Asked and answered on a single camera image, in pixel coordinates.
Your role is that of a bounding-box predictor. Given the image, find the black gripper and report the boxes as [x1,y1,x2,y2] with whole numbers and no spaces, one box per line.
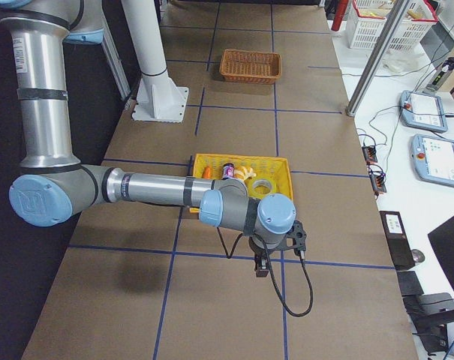
[248,236,275,278]

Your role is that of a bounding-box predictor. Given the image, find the yellow tape roll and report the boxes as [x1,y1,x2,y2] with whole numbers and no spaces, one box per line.
[248,177,277,199]

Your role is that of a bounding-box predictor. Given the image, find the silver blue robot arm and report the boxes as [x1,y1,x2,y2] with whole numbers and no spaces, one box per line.
[0,1,306,277]

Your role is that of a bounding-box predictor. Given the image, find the yellow plastic basket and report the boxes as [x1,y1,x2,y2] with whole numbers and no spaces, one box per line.
[192,154,293,200]

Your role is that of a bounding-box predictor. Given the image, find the brown wicker basket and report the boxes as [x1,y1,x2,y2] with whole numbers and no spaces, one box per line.
[219,49,281,85]

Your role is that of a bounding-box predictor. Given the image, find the toy croissant bread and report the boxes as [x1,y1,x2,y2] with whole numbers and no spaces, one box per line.
[233,166,257,183]

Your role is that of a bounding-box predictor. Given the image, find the purple drink can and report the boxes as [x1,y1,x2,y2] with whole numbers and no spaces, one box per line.
[222,163,235,180]

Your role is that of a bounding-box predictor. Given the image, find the orange toy carrot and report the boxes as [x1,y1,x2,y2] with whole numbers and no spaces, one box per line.
[202,166,212,179]

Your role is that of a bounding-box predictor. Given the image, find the black box with label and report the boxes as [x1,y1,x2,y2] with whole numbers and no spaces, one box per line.
[379,211,415,271]

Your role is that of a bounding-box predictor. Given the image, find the lower orange connector block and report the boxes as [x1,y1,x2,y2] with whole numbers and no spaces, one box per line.
[368,169,386,196]

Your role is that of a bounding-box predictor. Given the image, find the orange connector block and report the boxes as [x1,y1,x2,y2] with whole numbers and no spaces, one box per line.
[368,169,386,196]
[362,145,377,165]

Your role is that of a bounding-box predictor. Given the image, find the upper orange connector block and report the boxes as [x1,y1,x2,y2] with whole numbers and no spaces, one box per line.
[362,145,377,165]

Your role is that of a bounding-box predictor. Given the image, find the lower teach pendant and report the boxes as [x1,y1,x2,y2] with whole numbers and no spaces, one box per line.
[410,134,454,188]

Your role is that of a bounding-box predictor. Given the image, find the teach pendant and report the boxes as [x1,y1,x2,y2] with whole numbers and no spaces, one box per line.
[410,134,454,188]
[399,90,448,133]

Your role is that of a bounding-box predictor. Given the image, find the upper teach pendant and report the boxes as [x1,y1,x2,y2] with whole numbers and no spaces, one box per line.
[399,90,448,133]

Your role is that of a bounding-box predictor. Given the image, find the red cylinder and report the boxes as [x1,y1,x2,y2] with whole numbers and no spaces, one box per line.
[331,0,350,32]

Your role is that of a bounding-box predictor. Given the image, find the white plastic crate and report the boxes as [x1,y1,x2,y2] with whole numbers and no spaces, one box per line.
[345,1,438,51]

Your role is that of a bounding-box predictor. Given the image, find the black camera cable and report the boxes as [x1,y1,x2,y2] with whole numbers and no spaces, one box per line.
[215,226,314,318]

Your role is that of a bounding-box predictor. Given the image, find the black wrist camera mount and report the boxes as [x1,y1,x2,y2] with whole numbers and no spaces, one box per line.
[277,220,307,257]

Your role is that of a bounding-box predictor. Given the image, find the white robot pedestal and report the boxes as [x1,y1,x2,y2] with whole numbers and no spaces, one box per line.
[122,0,189,123]

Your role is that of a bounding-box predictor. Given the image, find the aluminium frame post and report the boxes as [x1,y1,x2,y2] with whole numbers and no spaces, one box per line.
[346,0,410,117]

